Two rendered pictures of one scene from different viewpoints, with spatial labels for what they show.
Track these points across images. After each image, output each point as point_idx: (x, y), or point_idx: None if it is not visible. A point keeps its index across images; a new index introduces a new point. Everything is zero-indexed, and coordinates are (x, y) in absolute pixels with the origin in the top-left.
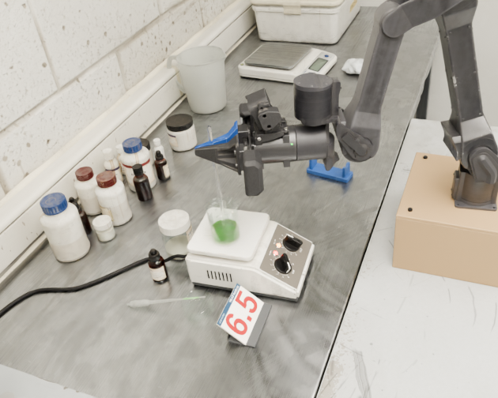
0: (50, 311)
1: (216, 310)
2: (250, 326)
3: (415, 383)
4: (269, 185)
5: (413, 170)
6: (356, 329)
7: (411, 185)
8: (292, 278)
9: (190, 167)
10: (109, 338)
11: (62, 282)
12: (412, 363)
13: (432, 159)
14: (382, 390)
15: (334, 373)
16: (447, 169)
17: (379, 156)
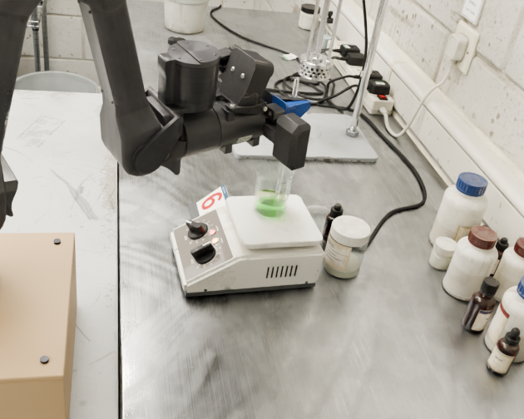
0: (387, 195)
1: None
2: (201, 212)
3: (34, 208)
4: (325, 398)
5: (61, 322)
6: (100, 234)
7: (61, 285)
8: (183, 232)
9: (487, 402)
10: (313, 189)
11: (412, 215)
12: (39, 219)
13: (29, 361)
14: (63, 199)
15: (107, 202)
16: (1, 338)
17: None
